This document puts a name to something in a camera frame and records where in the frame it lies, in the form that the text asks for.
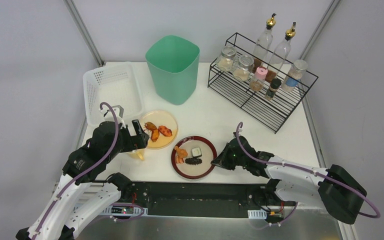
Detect glass jar with rice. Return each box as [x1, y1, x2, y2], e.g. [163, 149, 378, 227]
[232, 55, 254, 82]

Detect silver lid spice jar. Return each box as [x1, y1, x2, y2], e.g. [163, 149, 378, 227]
[281, 59, 308, 93]

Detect cream plate with leaf pattern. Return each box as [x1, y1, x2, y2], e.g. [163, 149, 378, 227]
[139, 110, 178, 150]

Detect sushi roll piece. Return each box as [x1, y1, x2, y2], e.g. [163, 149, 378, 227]
[191, 147, 202, 158]

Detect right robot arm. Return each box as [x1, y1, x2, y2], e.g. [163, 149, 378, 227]
[211, 136, 367, 225]

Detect white plastic basket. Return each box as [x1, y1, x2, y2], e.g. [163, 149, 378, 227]
[83, 61, 145, 127]

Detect shrimp piece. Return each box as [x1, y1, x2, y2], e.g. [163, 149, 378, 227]
[175, 155, 185, 164]

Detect red rimmed plate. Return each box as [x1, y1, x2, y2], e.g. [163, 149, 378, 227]
[171, 135, 218, 180]

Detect black lid pepper shaker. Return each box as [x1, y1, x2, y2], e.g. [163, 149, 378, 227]
[264, 78, 282, 101]

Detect yellow mug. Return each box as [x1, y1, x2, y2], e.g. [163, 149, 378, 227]
[127, 149, 145, 161]

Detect glass jar with grains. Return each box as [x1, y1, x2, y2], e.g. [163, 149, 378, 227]
[216, 46, 237, 72]

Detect gold spout oil bottle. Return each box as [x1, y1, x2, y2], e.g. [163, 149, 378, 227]
[252, 13, 277, 73]

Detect black wire rack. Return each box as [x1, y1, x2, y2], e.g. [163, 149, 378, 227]
[207, 32, 319, 134]

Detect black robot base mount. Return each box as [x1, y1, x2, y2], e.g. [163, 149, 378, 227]
[118, 181, 294, 219]

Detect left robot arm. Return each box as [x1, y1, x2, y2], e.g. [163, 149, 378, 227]
[16, 119, 149, 240]

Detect fried chicken wing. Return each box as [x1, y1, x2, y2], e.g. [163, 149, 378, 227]
[144, 121, 160, 142]

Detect fried chicken nugget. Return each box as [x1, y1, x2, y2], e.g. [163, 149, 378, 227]
[174, 145, 189, 159]

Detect pink lid spice shaker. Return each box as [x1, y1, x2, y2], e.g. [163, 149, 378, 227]
[249, 66, 268, 92]

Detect green plastic bin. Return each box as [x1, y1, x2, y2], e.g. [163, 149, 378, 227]
[145, 35, 200, 106]

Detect black sea cucumber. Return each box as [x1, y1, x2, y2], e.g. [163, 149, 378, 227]
[184, 157, 203, 166]

